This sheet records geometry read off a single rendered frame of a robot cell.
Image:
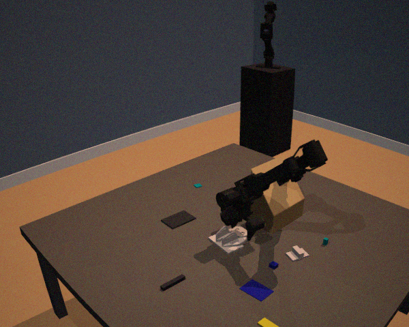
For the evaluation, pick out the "yellow flat bar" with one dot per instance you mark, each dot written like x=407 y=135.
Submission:
x=266 y=323

